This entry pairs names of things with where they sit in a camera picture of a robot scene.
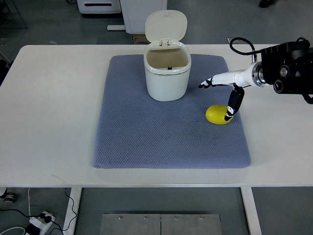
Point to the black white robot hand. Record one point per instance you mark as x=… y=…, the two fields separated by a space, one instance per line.
x=253 y=76

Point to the yellow lemon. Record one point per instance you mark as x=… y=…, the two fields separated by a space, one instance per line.
x=217 y=114

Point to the white trash bin with lid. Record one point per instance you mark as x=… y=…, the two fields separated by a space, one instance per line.
x=167 y=61

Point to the cardboard box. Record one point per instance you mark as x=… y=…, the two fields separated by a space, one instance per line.
x=140 y=39

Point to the white right table leg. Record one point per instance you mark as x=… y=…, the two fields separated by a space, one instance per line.
x=250 y=210

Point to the white table leg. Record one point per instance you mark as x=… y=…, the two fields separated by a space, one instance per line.
x=74 y=196
x=250 y=210

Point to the blue textured mat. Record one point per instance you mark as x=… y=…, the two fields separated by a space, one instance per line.
x=136 y=131

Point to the white cabinet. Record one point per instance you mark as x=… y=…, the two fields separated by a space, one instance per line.
x=135 y=14

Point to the white machine with black slot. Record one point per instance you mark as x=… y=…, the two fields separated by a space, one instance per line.
x=99 y=6

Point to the grey metal floor plate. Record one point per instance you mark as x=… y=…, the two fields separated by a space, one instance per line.
x=160 y=224

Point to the white left table leg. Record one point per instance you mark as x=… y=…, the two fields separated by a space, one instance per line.
x=74 y=196

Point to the white power strip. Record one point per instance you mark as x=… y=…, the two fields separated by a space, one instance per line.
x=43 y=221

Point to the caster wheel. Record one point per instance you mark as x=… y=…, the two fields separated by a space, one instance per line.
x=6 y=196

